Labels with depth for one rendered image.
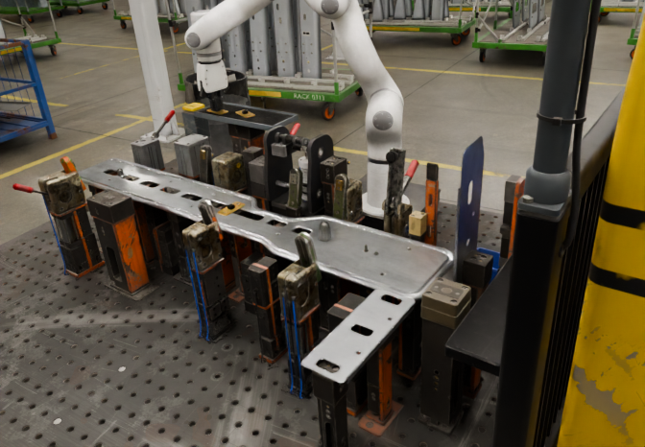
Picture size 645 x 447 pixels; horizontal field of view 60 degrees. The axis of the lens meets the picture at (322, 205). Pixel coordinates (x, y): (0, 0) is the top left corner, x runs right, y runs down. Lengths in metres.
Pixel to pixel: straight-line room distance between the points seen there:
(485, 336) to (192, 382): 0.79
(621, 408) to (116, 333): 1.43
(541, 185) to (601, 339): 0.24
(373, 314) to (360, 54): 0.93
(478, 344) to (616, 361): 0.51
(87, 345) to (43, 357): 0.12
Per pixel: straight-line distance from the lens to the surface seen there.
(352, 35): 1.85
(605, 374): 0.64
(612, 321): 0.60
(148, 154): 2.16
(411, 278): 1.31
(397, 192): 1.46
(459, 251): 1.21
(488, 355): 1.08
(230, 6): 1.90
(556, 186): 0.41
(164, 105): 5.48
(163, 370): 1.63
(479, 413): 1.44
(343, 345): 1.13
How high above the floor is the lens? 1.74
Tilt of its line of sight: 27 degrees down
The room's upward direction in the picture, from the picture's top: 4 degrees counter-clockwise
